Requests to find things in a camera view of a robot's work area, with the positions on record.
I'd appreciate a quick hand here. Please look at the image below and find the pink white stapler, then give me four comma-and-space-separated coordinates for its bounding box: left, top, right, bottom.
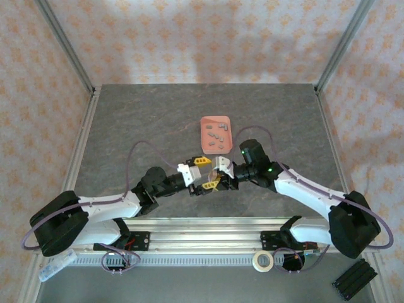
208, 155, 225, 184

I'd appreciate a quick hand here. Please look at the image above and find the aluminium frame post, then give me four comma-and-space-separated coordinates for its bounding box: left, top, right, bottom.
33, 0, 97, 95
314, 0, 376, 95

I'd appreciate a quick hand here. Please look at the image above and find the white masking tape roll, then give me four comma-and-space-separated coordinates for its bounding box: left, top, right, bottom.
252, 251, 275, 273

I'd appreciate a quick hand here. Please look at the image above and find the grey slotted cable duct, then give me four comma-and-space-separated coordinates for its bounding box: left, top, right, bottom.
68, 254, 306, 266

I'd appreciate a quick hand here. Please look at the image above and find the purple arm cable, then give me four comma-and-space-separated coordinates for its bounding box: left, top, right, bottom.
230, 126, 395, 274
20, 141, 182, 276

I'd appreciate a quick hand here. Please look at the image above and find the clear plastic packet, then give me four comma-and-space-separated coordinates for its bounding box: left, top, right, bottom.
37, 248, 78, 283

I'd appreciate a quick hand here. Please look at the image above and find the pink plastic tray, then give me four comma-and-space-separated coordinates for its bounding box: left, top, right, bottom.
199, 115, 235, 155

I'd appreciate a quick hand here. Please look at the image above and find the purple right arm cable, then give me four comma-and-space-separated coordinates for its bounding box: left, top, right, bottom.
230, 126, 395, 274

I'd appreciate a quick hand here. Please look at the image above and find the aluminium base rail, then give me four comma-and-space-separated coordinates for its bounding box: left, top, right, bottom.
33, 217, 379, 255

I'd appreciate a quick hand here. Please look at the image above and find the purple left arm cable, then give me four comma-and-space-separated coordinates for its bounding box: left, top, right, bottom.
20, 141, 182, 276

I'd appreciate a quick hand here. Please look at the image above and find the aluminium side rail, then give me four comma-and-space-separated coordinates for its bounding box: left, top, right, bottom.
315, 86, 364, 228
50, 86, 102, 228

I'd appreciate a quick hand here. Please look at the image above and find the short black extrusion bar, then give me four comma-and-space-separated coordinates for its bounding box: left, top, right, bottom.
331, 258, 379, 300

